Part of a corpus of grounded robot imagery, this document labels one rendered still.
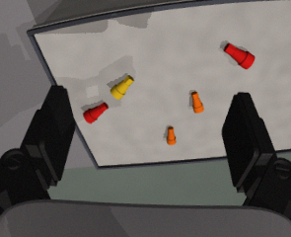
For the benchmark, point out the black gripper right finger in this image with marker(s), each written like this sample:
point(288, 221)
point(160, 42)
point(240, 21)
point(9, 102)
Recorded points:
point(255, 169)

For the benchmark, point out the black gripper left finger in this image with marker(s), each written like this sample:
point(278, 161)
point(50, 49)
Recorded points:
point(27, 172)

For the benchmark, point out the yellow wire connector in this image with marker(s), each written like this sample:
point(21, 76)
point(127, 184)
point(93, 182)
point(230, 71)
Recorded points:
point(118, 91)

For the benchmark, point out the grey rectangular box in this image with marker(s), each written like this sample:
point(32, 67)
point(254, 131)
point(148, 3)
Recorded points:
point(170, 48)

